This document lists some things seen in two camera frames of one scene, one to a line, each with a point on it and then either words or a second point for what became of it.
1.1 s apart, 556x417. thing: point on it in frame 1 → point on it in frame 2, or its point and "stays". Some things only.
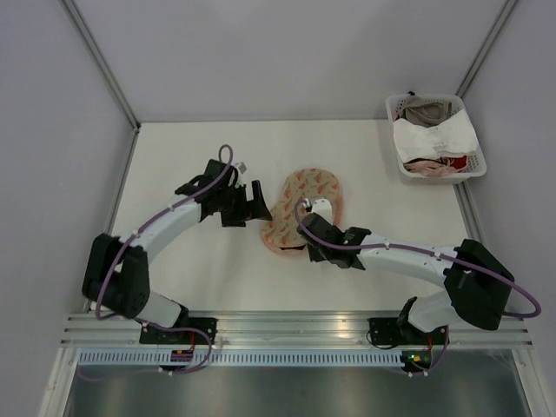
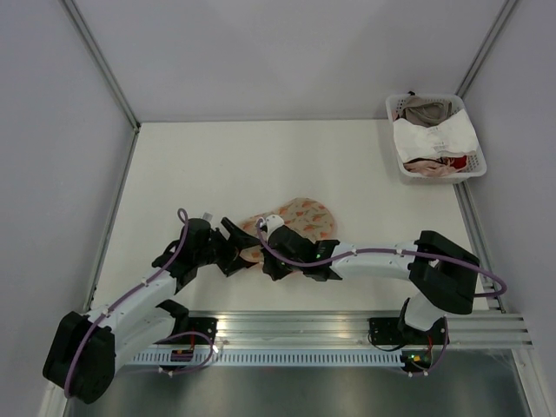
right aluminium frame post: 480,57 stays
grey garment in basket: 424,112 stays
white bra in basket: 455,135 stays
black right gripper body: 317,254 → 279,267
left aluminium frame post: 99,53 stays
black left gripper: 256,208 → 237,241
